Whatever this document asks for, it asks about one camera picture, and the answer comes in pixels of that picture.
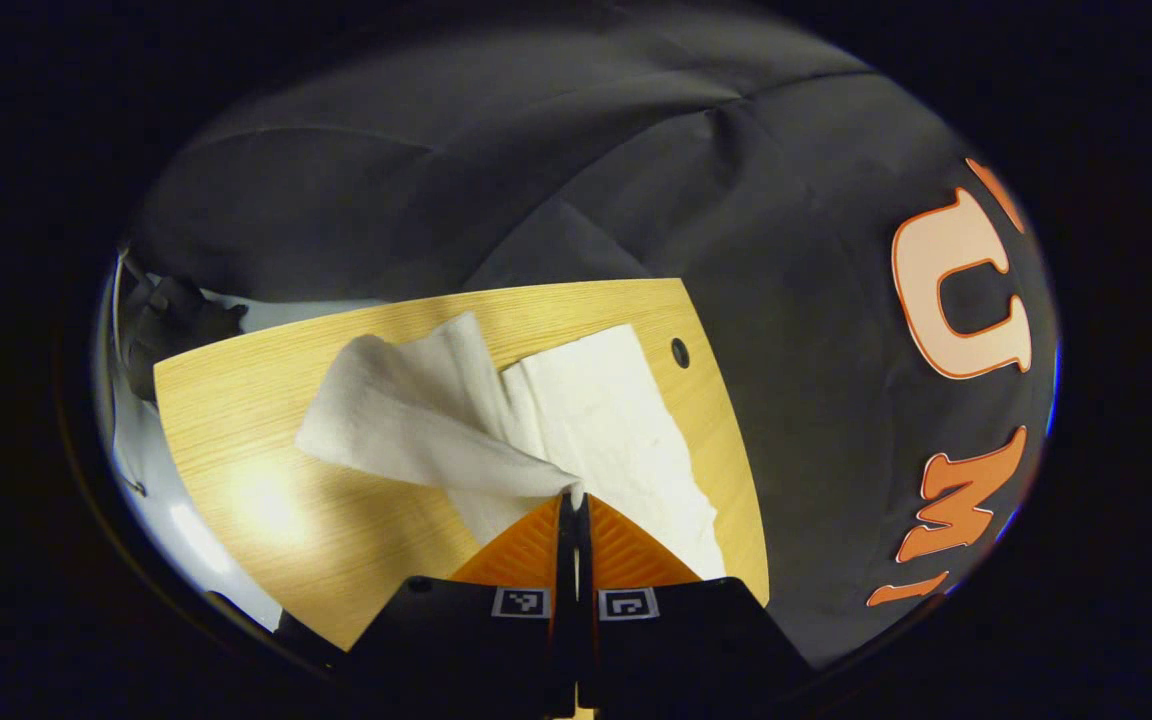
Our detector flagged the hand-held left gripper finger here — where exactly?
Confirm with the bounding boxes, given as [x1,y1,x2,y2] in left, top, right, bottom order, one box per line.
[346,492,578,717]
[577,493,818,717]

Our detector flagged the white jeans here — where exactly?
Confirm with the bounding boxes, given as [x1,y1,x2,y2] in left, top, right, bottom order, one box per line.
[295,311,728,582]

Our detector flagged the dark cloth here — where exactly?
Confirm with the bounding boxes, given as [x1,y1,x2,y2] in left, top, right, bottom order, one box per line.
[121,275,249,406]

